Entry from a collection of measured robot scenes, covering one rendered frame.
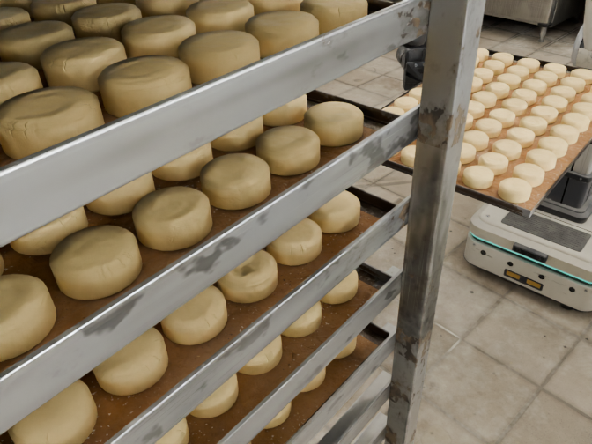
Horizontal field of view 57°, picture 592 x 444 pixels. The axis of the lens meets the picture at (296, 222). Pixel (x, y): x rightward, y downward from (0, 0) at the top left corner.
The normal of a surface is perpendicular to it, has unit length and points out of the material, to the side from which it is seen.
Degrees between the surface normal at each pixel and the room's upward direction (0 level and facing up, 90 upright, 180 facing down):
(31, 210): 90
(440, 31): 90
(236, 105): 90
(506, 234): 31
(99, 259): 0
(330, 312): 0
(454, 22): 90
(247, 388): 0
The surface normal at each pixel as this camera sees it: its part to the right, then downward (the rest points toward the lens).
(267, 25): -0.04, -0.80
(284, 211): 0.75, 0.37
